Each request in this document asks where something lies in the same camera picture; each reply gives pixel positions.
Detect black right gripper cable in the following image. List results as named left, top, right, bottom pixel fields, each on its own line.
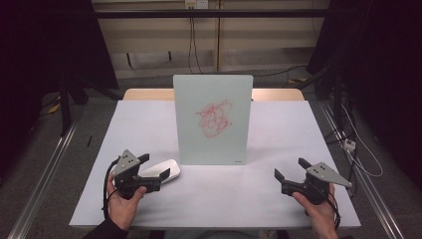
left=317, top=185, right=342, bottom=232

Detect white wall socket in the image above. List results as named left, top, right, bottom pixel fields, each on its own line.
left=184, top=0, right=210, bottom=10

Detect white oval eraser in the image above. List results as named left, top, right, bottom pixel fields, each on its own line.
left=138, top=158, right=182, bottom=183

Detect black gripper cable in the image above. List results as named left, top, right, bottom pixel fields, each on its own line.
left=317, top=185, right=342, bottom=232
left=102, top=158, right=120, bottom=221

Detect black horizontal bar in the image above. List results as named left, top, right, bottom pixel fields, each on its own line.
left=94, top=8, right=330, bottom=20

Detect wooden table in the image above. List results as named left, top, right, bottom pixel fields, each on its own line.
left=122, top=88, right=306, bottom=102

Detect black curtain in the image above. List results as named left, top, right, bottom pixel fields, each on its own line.
left=306, top=0, right=422, bottom=182
left=0, top=0, right=119, bottom=173

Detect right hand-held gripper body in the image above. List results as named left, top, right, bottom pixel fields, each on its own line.
left=281, top=161, right=353, bottom=205

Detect black floor cable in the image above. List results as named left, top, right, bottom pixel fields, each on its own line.
left=252, top=65, right=309, bottom=79

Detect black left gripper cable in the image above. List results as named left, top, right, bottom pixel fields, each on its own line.
left=102, top=158, right=120, bottom=221

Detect metal floor rail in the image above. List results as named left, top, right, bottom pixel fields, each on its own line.
left=7, top=120, right=81, bottom=239
left=317, top=100, right=405, bottom=239

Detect black metal stand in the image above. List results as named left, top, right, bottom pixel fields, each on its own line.
left=58, top=74, right=90, bottom=137

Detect white table mat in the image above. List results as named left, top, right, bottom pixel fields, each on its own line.
left=69, top=100, right=362, bottom=229

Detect white power strip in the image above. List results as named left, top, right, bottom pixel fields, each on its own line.
left=342, top=137, right=357, bottom=152

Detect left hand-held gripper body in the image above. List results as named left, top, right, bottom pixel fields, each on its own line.
left=110, top=149, right=162, bottom=201

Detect glass whiteboard with red scribble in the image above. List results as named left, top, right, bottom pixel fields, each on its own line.
left=172, top=74, right=254, bottom=166

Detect white floor cable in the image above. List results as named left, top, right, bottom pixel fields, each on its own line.
left=340, top=104, right=384, bottom=178

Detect person's left hand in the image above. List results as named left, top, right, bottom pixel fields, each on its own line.
left=106, top=174, right=148, bottom=232

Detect black hanging wall cables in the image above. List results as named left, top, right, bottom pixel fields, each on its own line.
left=187, top=16, right=204, bottom=76

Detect person's right hand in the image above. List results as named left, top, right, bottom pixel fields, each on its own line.
left=292, top=182, right=340, bottom=239

